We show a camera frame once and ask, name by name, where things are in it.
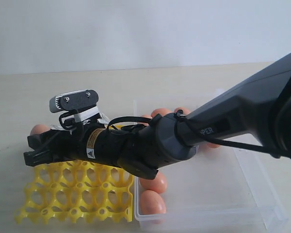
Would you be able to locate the yellow plastic egg tray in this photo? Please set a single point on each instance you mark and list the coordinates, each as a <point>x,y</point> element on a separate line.
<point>77,191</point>

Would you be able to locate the brown egg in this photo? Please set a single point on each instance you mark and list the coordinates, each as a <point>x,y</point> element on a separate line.
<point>159,184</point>
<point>39,128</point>
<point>152,203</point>
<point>147,116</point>
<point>160,111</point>
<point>212,145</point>
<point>184,110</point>

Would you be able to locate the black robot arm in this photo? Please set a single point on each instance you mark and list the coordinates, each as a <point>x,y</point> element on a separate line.
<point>253,115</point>

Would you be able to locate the clear plastic container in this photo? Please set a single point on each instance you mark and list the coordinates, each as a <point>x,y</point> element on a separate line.
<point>223,190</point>

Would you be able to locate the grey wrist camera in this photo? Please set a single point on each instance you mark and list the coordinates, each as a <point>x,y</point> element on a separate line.
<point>76,100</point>

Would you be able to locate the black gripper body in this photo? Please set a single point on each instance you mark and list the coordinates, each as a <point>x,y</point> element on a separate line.
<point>95,144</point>

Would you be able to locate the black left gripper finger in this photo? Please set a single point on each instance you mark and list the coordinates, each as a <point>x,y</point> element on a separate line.
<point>49,140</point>

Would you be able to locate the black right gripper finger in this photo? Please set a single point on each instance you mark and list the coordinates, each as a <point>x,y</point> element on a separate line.
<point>35,158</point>

